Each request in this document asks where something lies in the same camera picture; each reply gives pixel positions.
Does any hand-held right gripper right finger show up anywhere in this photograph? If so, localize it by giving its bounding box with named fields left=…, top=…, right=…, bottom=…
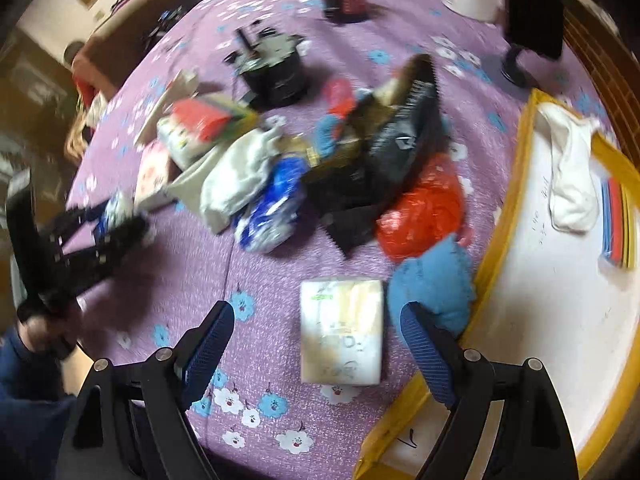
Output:
left=399, top=301, right=581, bottom=480

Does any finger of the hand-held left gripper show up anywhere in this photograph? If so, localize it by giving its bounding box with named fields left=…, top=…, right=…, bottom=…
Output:
left=55, top=215, right=151, bottom=293
left=42, top=205, right=118, bottom=246

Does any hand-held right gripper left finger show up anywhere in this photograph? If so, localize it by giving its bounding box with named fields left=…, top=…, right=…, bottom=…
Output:
left=56, top=300, right=236, bottom=480

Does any blue white plastic bag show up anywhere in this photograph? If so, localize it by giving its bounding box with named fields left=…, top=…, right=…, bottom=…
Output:
left=234, top=155, right=307, bottom=253
left=97, top=192, right=136, bottom=241

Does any blue fluffy cloth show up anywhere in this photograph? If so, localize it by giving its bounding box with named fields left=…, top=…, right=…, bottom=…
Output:
left=315, top=114, right=351, bottom=158
left=387, top=235, right=477, bottom=336

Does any white tissue pack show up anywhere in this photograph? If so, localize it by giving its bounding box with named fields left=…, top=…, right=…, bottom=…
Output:
left=299, top=278, right=387, bottom=387

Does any lemon print tissue pack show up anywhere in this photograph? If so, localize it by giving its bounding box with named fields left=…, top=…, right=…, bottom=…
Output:
left=156, top=115, right=221, bottom=171

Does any yellow storage box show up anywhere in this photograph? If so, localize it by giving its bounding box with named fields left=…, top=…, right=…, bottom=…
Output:
left=352, top=87, right=640, bottom=480

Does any white sock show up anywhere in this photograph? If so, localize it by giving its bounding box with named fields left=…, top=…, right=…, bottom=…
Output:
left=200, top=127, right=286, bottom=235
left=535, top=102, right=603, bottom=233

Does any person's left hand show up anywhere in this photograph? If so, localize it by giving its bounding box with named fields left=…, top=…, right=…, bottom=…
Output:
left=12, top=305, right=83, bottom=361

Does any pink white packet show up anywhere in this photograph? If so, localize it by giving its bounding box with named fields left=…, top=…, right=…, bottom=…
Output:
left=134, top=140, right=173, bottom=201

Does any purple floral tablecloth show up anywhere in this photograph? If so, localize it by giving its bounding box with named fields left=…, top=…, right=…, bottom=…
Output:
left=65, top=0, right=621, bottom=466

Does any dark cloth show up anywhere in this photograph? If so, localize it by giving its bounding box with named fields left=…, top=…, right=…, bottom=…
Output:
left=324, top=204, right=383, bottom=261

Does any red plastic bag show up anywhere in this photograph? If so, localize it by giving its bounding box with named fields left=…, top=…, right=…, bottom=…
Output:
left=375, top=152, right=473, bottom=263

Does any white card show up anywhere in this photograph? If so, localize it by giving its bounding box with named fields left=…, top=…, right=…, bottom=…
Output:
left=134, top=69, right=200, bottom=146

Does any multicolour sponge stack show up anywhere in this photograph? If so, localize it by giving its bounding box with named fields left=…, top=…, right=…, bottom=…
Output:
left=170, top=92, right=258, bottom=143
left=597, top=175, right=636, bottom=266

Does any brown armchair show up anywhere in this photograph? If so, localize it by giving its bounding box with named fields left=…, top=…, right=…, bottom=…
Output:
left=72, top=0, right=193, bottom=101

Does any gold black snack bag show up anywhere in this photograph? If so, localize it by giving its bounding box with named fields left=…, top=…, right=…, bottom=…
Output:
left=302, top=92, right=396, bottom=211

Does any black plastic bag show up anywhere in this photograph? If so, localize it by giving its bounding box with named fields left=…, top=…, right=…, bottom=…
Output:
left=365, top=54, right=445, bottom=196

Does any red cloth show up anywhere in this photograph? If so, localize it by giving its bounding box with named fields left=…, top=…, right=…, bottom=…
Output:
left=324, top=77, right=363, bottom=118

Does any black phone stand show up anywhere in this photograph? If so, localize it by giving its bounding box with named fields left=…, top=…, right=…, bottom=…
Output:
left=500, top=0, right=566, bottom=88

